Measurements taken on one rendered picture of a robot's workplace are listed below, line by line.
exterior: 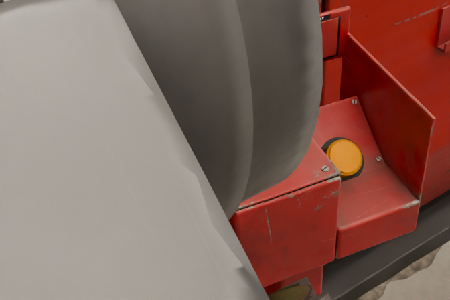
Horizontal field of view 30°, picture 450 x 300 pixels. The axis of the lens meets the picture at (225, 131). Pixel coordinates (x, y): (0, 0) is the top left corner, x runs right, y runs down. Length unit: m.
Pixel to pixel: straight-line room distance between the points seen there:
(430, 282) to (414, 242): 0.08
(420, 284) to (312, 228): 0.93
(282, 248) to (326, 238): 0.05
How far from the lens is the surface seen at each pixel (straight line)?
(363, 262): 1.66
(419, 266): 1.73
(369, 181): 0.86
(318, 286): 0.96
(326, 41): 0.87
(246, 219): 0.74
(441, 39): 1.33
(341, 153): 0.85
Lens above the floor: 1.30
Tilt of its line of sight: 40 degrees down
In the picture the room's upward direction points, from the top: 2 degrees counter-clockwise
